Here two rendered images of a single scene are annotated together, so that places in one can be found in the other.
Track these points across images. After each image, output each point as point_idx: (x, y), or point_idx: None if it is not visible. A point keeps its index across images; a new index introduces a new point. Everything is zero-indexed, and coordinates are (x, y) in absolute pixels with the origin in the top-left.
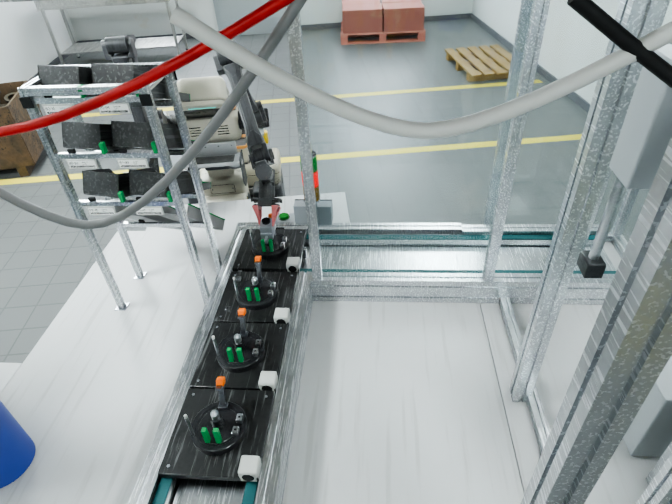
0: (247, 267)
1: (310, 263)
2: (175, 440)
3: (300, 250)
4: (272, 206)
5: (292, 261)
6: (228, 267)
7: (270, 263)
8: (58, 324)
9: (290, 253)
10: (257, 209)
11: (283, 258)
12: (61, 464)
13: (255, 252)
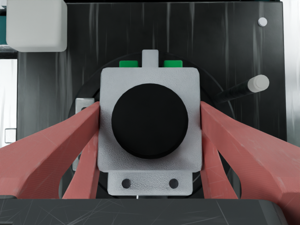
0: (222, 7)
1: (15, 110)
2: None
3: (23, 118)
4: (9, 175)
5: (31, 10)
6: (299, 22)
7: (135, 33)
8: None
9: (62, 98)
10: (255, 153)
11: (87, 65)
12: None
13: (206, 72)
